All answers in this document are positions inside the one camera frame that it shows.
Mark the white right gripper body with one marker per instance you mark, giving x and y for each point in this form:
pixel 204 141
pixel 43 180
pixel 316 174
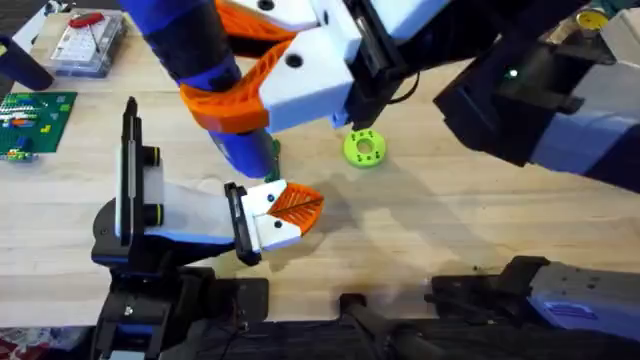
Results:
pixel 375 50

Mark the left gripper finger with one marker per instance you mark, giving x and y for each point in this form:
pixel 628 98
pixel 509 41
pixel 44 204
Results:
pixel 280 231
pixel 261 200

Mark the green disc with holes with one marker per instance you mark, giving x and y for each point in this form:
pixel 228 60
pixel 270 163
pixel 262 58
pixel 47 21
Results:
pixel 356 156

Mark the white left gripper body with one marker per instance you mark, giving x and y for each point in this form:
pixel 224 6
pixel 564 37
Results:
pixel 195 215

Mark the clear plastic box with tools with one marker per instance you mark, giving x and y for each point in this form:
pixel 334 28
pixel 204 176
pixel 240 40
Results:
pixel 85 47

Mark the dark blue cylinder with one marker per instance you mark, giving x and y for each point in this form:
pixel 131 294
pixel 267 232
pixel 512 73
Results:
pixel 22 67

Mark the blue electric screwdriver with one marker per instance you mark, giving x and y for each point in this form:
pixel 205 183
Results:
pixel 192 45

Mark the grey box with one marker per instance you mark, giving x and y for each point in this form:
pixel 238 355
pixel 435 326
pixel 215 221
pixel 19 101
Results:
pixel 622 37

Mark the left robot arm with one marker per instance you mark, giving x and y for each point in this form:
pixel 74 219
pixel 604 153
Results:
pixel 150 305

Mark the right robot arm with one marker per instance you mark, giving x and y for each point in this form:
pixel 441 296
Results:
pixel 575 135

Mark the black upright left wrist plate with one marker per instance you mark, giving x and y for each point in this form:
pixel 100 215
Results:
pixel 131 175

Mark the green board with toy blocks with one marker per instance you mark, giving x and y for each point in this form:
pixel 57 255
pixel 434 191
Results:
pixel 35 120

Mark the black rail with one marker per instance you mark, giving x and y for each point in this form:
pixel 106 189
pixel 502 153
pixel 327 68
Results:
pixel 310 342

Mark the yellow round disc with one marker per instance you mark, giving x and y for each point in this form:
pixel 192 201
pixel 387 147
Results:
pixel 591 20

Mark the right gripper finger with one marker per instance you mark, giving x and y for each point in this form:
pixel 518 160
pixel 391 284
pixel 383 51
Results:
pixel 280 15
pixel 305 90

